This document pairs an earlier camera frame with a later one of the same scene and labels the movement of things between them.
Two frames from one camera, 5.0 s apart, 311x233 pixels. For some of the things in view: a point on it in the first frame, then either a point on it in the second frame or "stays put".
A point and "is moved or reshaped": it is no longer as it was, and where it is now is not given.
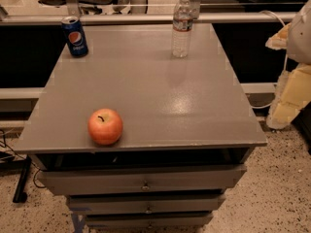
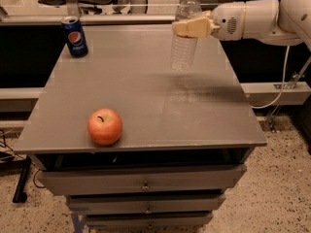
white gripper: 300,38 → 227,21
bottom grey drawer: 150,220 stays put
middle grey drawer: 152,203 stays put
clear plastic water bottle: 183,15 is moved or reshaped
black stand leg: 20,195 stays put
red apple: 105,127 stays put
